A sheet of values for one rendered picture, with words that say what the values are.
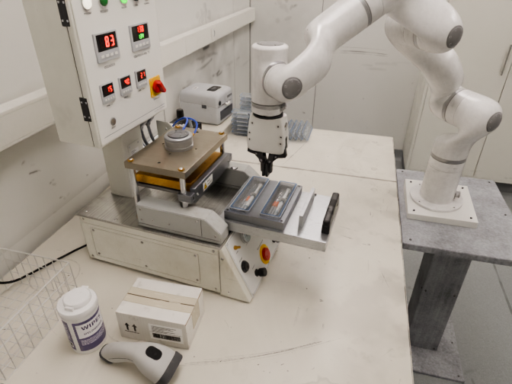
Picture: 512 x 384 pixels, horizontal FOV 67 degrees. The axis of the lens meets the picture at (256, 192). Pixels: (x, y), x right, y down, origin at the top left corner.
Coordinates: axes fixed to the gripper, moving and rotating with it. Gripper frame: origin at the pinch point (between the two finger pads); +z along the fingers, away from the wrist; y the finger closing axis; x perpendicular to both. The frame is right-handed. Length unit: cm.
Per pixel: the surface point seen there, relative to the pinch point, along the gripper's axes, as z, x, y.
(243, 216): 10.0, 10.1, 2.6
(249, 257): 25.4, 7.9, 1.8
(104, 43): -30.2, 9.4, 38.1
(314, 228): 11.8, 6.1, -15.5
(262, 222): 10.4, 10.0, -2.6
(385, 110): 65, -254, -20
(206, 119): 27, -88, 64
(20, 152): 4, 12, 75
